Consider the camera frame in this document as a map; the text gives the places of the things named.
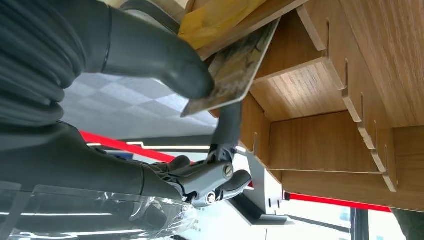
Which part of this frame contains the white kiosk stand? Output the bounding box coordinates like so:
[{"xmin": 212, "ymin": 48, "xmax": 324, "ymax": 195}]
[{"xmin": 228, "ymin": 152, "xmax": 294, "ymax": 226}]

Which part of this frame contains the person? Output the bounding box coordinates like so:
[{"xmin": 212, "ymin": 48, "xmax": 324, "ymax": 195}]
[{"xmin": 392, "ymin": 208, "xmax": 424, "ymax": 240}]

